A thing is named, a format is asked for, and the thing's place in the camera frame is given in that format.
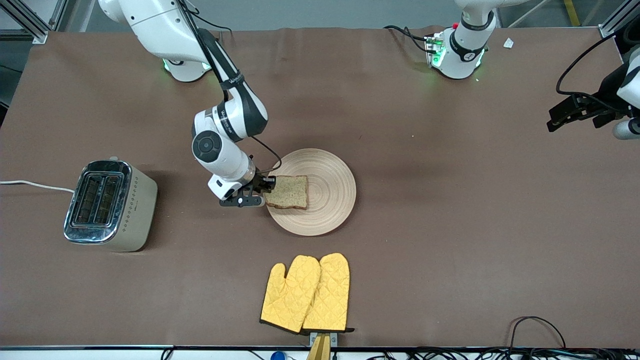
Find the black left base cable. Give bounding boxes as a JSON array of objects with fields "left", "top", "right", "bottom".
[{"left": 384, "top": 25, "right": 432, "bottom": 54}]

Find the bundle of black cables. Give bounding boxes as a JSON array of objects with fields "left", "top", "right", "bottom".
[{"left": 365, "top": 347, "right": 640, "bottom": 360}]

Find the small metal bracket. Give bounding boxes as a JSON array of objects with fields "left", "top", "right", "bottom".
[{"left": 310, "top": 331, "right": 338, "bottom": 348}]

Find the brown bread slice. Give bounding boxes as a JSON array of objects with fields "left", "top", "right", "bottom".
[{"left": 263, "top": 175, "right": 309, "bottom": 210}]

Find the yellow quilted oven mitt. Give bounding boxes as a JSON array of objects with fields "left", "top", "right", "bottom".
[
  {"left": 302, "top": 252, "right": 355, "bottom": 334},
  {"left": 260, "top": 255, "right": 322, "bottom": 334}
]

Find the black right base cable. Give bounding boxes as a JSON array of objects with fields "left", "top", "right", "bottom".
[{"left": 192, "top": 12, "right": 233, "bottom": 36}]

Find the white toaster power cord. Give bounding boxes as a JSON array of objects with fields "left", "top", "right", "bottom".
[{"left": 0, "top": 179, "right": 76, "bottom": 194}]

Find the black base cable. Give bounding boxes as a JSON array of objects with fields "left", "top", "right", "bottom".
[
  {"left": 384, "top": 25, "right": 432, "bottom": 54},
  {"left": 192, "top": 12, "right": 233, "bottom": 36}
]

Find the round wooden plate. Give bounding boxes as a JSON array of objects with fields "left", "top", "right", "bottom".
[{"left": 264, "top": 148, "right": 357, "bottom": 237}]

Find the black looped floor cable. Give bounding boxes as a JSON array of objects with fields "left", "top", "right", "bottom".
[{"left": 509, "top": 316, "right": 567, "bottom": 351}]

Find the cream and chrome toaster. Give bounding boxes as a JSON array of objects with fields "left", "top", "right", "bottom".
[{"left": 63, "top": 157, "right": 159, "bottom": 253}]

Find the aluminium frame profile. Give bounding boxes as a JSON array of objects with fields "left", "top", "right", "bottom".
[
  {"left": 0, "top": 0, "right": 68, "bottom": 45},
  {"left": 598, "top": 0, "right": 640, "bottom": 40}
]

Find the thick black cable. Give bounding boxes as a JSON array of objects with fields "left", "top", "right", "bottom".
[{"left": 614, "top": 19, "right": 640, "bottom": 57}]

